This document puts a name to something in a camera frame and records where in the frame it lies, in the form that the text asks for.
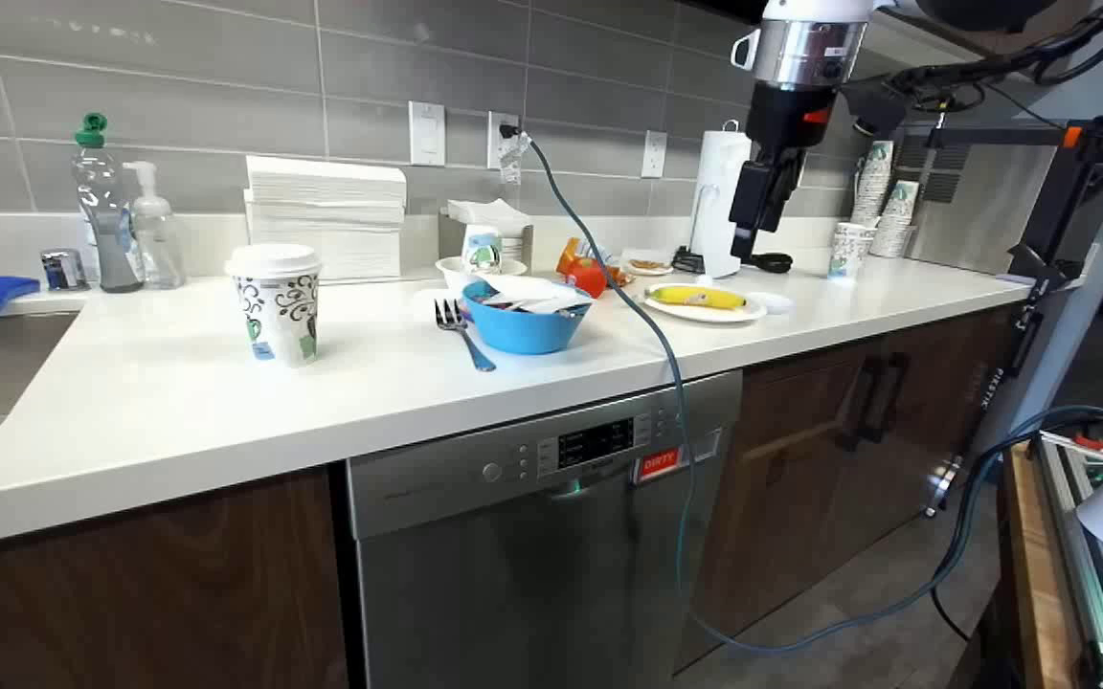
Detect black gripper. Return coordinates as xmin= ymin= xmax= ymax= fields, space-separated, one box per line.
xmin=731 ymin=84 xmax=836 ymax=260

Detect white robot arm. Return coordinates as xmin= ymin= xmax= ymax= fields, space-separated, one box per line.
xmin=731 ymin=0 xmax=877 ymax=260

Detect stainless steel dishwasher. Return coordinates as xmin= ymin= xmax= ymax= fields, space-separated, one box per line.
xmin=348 ymin=376 xmax=744 ymax=689

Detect white plate under banana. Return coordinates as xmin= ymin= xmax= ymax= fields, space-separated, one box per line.
xmin=642 ymin=283 xmax=766 ymax=325

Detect yellow banana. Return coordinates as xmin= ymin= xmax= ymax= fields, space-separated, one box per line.
xmin=648 ymin=283 xmax=747 ymax=311

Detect single patterned paper cup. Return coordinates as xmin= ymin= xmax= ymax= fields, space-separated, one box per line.
xmin=826 ymin=221 xmax=872 ymax=280

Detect stack of patterned paper cups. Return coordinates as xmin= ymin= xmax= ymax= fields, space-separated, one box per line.
xmin=851 ymin=136 xmax=920 ymax=256

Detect orange snack packet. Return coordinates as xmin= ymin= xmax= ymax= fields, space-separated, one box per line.
xmin=557 ymin=237 xmax=608 ymax=297

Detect dark wood cabinet doors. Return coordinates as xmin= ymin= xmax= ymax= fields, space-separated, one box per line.
xmin=694 ymin=306 xmax=1012 ymax=636

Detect blue bowl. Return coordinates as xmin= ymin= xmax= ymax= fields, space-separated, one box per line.
xmin=462 ymin=275 xmax=591 ymax=357

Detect white bowl with cup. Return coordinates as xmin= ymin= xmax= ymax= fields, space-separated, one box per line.
xmin=438 ymin=224 xmax=530 ymax=296

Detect blue plastic fork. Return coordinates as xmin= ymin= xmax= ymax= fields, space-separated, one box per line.
xmin=431 ymin=297 xmax=495 ymax=372

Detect stack of white paper towels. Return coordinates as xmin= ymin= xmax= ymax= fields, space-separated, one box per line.
xmin=240 ymin=155 xmax=405 ymax=283

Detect patterned paper cup with lid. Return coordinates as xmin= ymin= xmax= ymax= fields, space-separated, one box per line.
xmin=227 ymin=244 xmax=322 ymax=364

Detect clear bottle green cap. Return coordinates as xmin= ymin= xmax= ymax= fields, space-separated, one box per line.
xmin=74 ymin=112 xmax=147 ymax=296

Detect grey power cable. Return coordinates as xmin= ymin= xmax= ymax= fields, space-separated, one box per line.
xmin=495 ymin=117 xmax=1103 ymax=663

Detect white wall outlet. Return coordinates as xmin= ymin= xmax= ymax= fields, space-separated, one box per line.
xmin=408 ymin=104 xmax=445 ymax=165

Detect black camera stand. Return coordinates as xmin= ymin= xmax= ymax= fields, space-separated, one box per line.
xmin=920 ymin=112 xmax=1103 ymax=451

